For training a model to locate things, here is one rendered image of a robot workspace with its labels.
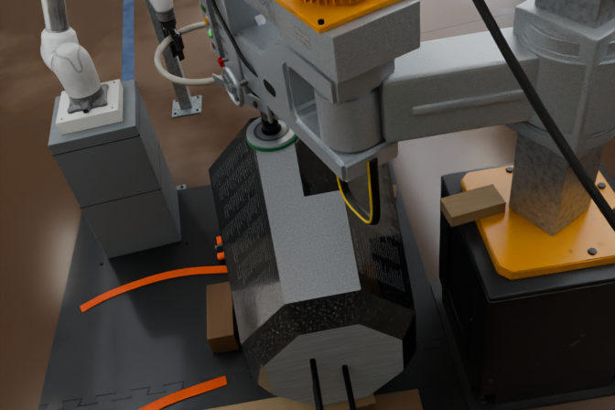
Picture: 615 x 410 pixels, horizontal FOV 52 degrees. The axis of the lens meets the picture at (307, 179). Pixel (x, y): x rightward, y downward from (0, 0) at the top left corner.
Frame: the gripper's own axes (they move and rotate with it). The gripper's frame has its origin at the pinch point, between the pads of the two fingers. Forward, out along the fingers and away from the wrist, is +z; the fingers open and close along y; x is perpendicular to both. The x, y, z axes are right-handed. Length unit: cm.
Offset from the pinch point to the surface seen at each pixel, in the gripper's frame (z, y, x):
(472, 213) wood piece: -11, 174, -7
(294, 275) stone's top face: -11, 144, -64
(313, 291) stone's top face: -12, 154, -65
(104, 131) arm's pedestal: 2, 18, -57
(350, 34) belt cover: -98, 157, -45
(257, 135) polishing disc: -8, 84, -23
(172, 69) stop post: 57, -63, 29
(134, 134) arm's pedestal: 6, 26, -48
